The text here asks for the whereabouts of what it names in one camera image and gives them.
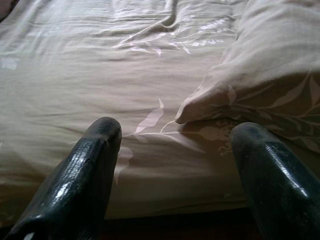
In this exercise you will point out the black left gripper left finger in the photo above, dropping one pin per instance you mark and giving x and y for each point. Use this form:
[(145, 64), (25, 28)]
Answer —
[(80, 180)]

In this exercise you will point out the beige leaf print pillow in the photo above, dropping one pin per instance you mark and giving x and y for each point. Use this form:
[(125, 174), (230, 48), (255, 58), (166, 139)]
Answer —
[(270, 62)]

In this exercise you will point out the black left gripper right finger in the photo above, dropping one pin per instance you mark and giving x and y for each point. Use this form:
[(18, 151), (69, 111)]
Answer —
[(275, 187)]

